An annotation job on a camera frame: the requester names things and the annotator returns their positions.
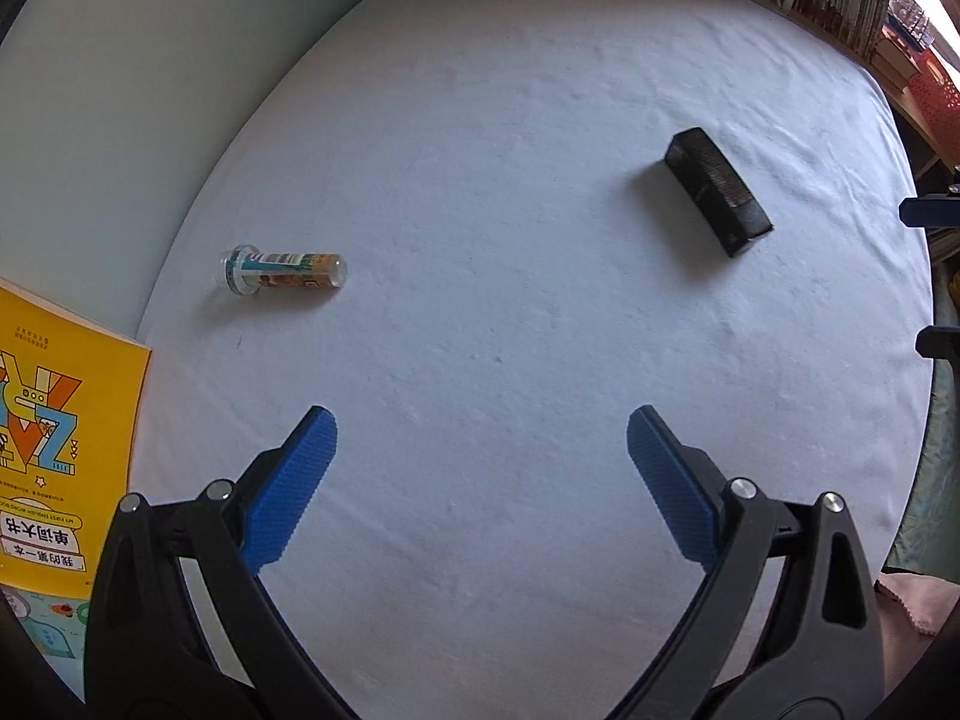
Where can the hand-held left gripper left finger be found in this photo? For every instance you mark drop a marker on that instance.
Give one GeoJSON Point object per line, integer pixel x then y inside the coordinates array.
{"type": "Point", "coordinates": [292, 487]}

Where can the red perforated basket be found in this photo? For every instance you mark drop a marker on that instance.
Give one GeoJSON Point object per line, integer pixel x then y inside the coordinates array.
{"type": "Point", "coordinates": [934, 94]}

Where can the green patterned cloth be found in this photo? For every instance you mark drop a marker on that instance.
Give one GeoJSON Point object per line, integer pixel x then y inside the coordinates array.
{"type": "Point", "coordinates": [911, 510]}

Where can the green elephant children's book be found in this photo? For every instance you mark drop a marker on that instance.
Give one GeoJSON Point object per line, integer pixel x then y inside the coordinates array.
{"type": "Point", "coordinates": [45, 619]}

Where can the pink cloth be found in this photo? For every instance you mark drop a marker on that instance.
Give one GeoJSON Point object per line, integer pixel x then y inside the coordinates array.
{"type": "Point", "coordinates": [919, 600]}

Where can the wooden bookshelf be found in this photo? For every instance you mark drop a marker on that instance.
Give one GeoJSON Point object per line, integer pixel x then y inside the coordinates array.
{"type": "Point", "coordinates": [926, 165]}

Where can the black rectangular box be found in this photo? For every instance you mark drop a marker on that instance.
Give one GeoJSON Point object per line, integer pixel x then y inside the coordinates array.
{"type": "Point", "coordinates": [716, 187]}

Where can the clear plastic tube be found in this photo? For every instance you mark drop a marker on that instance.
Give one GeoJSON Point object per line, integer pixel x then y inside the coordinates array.
{"type": "Point", "coordinates": [289, 270]}

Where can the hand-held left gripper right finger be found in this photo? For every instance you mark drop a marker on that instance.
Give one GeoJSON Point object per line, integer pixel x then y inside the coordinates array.
{"type": "Point", "coordinates": [671, 487]}

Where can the yellow children's book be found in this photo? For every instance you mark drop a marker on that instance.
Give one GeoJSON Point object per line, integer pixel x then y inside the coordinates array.
{"type": "Point", "coordinates": [60, 450]}

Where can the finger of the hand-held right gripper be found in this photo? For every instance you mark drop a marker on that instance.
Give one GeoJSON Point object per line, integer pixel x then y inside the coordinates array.
{"type": "Point", "coordinates": [930, 211]}
{"type": "Point", "coordinates": [941, 343]}

